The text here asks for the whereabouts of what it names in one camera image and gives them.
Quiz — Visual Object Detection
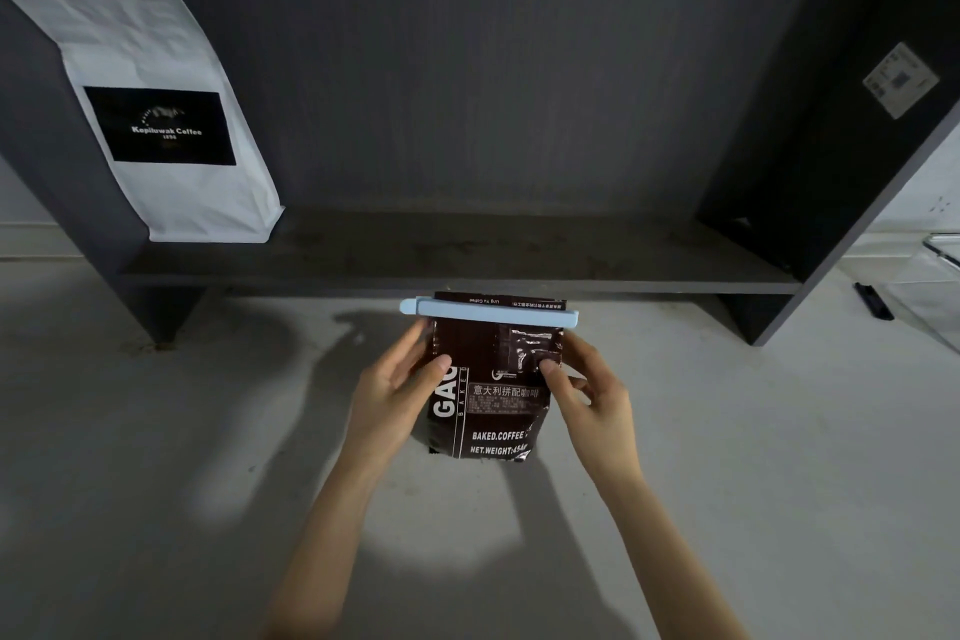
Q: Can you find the person's left hand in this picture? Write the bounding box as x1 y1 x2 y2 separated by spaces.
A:
344 319 454 472

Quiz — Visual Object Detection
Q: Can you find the person's right hand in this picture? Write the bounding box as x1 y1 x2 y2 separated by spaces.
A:
537 328 646 489

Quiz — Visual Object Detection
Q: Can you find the dark brown coffee bag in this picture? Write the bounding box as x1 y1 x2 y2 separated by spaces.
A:
426 290 566 464

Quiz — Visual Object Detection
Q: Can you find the light blue sealing clip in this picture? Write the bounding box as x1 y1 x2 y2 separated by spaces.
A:
398 295 581 331

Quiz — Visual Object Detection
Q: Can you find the dark grey shelf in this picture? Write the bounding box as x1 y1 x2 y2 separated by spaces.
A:
0 0 960 354

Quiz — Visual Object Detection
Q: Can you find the person's left forearm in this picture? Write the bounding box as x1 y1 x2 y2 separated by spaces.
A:
260 448 389 640

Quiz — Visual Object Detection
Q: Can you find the person's right forearm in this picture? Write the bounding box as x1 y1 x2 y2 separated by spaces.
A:
603 474 753 640

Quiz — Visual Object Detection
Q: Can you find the white bag with black label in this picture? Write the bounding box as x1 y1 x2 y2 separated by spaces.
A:
0 0 286 245

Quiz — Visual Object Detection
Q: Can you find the small black pen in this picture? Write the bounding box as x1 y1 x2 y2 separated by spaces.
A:
853 281 897 323

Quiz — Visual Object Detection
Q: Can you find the clear plastic container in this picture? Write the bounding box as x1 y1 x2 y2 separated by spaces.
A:
883 233 960 356

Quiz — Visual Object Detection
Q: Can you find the white sticker label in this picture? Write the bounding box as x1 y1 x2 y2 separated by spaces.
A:
861 40 941 121

